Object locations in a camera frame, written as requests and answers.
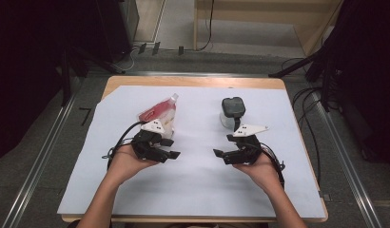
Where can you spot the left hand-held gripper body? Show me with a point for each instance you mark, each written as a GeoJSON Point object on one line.
{"type": "Point", "coordinates": [145, 142]}

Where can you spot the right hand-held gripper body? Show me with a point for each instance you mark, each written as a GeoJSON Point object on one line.
{"type": "Point", "coordinates": [247, 150]}

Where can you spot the person's left hand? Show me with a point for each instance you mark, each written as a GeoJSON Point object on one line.
{"type": "Point", "coordinates": [126, 164]}

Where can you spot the black stand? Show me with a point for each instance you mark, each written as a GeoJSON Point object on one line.
{"type": "Point", "coordinates": [294, 66]}
{"type": "Point", "coordinates": [66, 82]}

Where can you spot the black cabinet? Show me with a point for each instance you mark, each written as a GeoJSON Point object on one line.
{"type": "Point", "coordinates": [113, 28]}

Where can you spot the light wooden panel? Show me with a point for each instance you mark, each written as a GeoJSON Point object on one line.
{"type": "Point", "coordinates": [148, 19]}

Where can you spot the light wooden shelf unit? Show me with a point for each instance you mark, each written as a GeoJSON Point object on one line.
{"type": "Point", "coordinates": [247, 14]}

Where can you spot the dark curtain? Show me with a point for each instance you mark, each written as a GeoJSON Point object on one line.
{"type": "Point", "coordinates": [367, 79]}
{"type": "Point", "coordinates": [25, 63]}

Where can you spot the small metal bracket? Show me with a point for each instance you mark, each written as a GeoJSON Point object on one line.
{"type": "Point", "coordinates": [325, 197]}

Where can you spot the black floor bracket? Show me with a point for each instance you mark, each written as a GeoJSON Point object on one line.
{"type": "Point", "coordinates": [180, 50]}
{"type": "Point", "coordinates": [156, 48]}
{"type": "Point", "coordinates": [142, 48]}

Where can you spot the metal floor rail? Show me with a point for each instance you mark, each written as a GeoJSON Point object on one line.
{"type": "Point", "coordinates": [37, 158]}
{"type": "Point", "coordinates": [348, 164]}

